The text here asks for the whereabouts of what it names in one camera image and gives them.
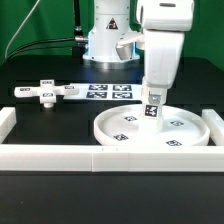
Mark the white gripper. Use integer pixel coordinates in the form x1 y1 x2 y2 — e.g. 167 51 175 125
141 30 185 105

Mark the white round table top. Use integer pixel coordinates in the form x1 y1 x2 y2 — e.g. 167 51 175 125
94 104 210 148

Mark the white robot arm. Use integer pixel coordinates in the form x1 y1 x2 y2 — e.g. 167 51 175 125
83 0 194 106

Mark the white marker sheet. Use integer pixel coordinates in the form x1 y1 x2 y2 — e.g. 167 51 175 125
64 83 142 101

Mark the white cross-shaped table base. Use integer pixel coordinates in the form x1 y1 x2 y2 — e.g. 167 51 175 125
14 80 79 108

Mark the black cable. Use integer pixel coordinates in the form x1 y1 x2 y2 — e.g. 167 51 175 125
1 36 90 66

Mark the grey cable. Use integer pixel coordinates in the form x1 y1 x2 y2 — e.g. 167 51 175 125
4 0 42 60

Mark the white U-shaped fence frame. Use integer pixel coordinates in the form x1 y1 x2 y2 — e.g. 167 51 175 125
0 107 224 172

